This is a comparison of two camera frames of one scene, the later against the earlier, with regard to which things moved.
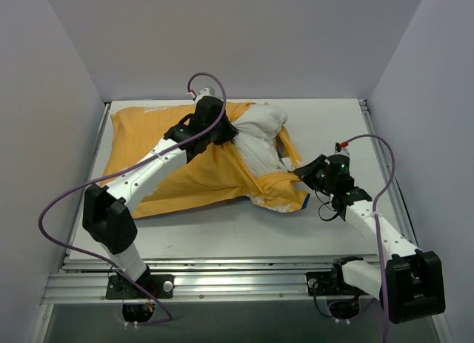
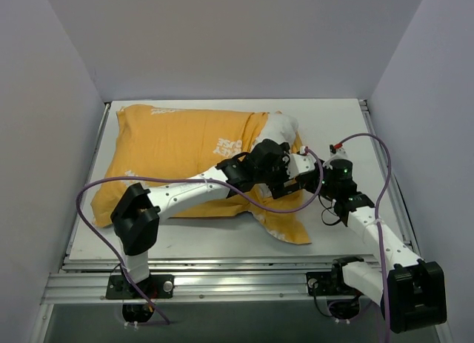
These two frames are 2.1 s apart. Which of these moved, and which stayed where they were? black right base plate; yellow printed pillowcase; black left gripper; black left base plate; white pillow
Moved: black left gripper; white pillow; yellow printed pillowcase
Stayed: black right base plate; black left base plate
